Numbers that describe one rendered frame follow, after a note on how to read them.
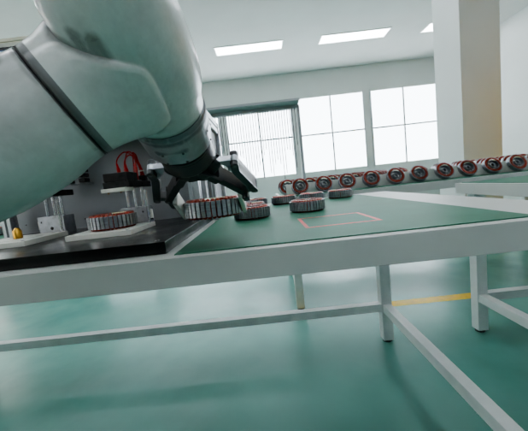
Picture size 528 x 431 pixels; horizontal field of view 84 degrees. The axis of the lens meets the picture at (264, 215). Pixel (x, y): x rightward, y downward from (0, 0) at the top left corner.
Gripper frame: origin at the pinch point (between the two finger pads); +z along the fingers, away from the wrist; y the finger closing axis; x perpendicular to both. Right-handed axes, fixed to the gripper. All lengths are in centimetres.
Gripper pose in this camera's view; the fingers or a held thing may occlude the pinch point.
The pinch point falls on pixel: (213, 205)
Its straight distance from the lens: 58.3
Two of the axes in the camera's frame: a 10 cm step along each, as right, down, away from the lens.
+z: 0.5, 4.0, 9.2
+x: -0.9, -9.1, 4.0
